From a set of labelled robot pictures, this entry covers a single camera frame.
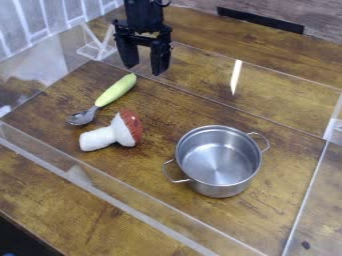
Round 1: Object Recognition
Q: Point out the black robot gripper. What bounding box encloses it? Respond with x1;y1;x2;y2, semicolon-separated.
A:
112;0;172;76

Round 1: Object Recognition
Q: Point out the clear acrylic triangle stand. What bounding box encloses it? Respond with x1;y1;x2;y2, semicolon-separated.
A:
76;23;117;61

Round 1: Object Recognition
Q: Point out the plush mushroom toy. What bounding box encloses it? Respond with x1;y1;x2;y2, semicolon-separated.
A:
79;109;143;151

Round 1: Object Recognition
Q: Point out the stainless steel pot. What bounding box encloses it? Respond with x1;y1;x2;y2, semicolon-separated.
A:
161;125;270;198

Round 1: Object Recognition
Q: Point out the green handled metal spoon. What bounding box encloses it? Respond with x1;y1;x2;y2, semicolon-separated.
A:
67;73;136;126

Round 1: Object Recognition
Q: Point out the clear acrylic enclosure wall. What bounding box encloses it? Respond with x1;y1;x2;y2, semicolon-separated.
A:
0;93;342;255

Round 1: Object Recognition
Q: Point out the black strip on table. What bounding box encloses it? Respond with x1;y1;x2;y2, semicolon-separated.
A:
216;7;304;34

